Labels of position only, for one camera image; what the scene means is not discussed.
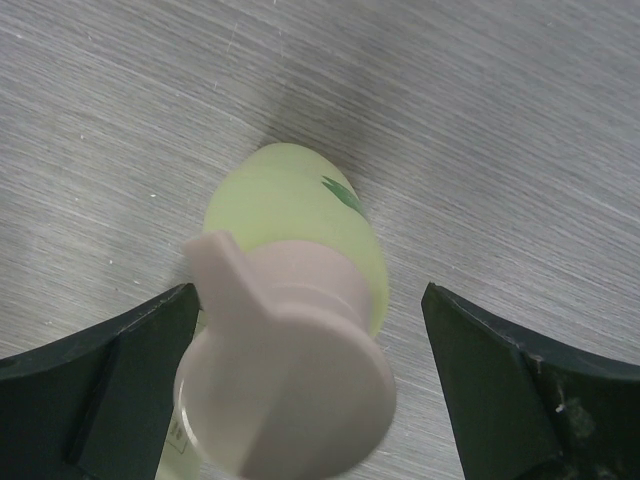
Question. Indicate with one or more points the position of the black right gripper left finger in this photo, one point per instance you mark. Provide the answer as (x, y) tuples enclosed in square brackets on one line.
[(97, 404)]

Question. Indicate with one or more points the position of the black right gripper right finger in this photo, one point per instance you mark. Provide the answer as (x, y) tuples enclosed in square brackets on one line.
[(525, 406)]

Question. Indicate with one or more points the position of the green pump bottle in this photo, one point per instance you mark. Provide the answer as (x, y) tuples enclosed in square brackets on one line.
[(283, 378)]

